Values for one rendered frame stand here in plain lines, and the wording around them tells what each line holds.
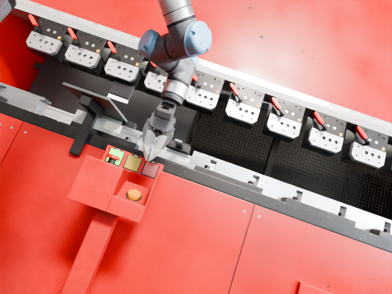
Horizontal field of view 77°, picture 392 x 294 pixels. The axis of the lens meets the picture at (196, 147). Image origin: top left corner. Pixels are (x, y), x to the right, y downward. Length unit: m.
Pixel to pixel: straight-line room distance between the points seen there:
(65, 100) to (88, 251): 1.33
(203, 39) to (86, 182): 0.47
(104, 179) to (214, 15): 1.00
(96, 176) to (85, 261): 0.23
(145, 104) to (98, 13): 0.62
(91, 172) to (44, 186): 0.42
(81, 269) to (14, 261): 0.42
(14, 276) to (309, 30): 1.64
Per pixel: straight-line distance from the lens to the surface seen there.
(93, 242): 0.78
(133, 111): 1.76
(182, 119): 1.70
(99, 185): 0.71
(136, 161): 0.85
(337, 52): 1.48
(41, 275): 1.13
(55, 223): 1.09
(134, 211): 0.70
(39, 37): 1.49
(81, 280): 0.80
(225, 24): 1.38
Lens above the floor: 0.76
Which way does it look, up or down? 12 degrees up
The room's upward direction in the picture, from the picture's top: 20 degrees clockwise
